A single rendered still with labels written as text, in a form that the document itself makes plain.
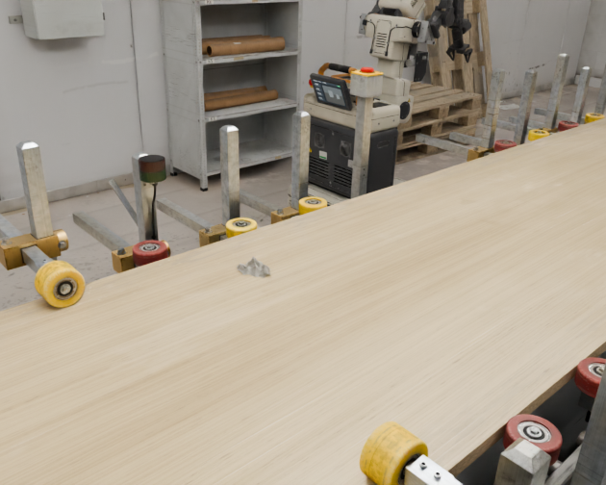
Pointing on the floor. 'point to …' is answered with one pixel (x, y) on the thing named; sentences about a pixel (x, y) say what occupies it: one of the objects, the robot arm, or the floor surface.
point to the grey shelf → (233, 79)
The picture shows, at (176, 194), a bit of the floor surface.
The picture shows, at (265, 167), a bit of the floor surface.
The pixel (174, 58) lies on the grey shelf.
